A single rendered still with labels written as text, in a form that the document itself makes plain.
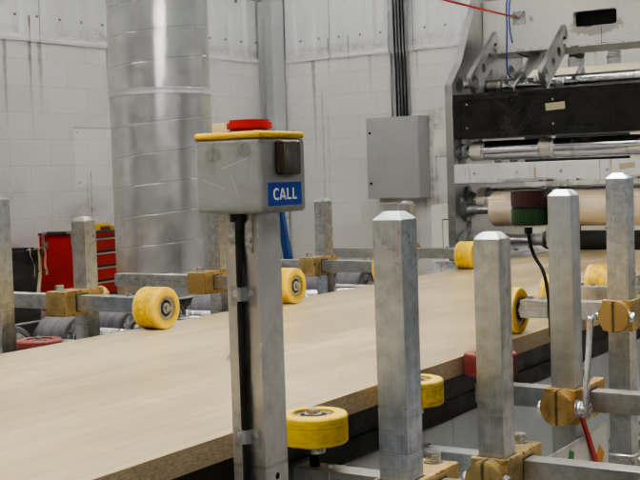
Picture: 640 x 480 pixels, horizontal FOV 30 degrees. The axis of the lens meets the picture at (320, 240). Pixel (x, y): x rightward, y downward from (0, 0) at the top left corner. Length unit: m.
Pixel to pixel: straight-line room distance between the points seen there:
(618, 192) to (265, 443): 1.03
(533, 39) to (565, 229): 2.86
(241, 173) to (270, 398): 0.20
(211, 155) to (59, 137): 9.61
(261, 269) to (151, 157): 4.50
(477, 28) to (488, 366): 3.17
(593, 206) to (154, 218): 2.21
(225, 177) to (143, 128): 4.52
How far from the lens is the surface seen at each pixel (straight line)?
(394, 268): 1.26
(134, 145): 5.56
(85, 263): 2.45
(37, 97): 10.50
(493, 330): 1.49
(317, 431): 1.37
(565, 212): 1.71
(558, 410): 1.72
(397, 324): 1.26
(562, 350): 1.73
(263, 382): 1.04
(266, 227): 1.04
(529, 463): 1.55
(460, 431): 1.91
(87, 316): 2.46
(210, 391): 1.60
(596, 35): 4.45
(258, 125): 1.03
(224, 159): 1.03
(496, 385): 1.50
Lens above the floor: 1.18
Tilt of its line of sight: 3 degrees down
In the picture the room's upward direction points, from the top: 2 degrees counter-clockwise
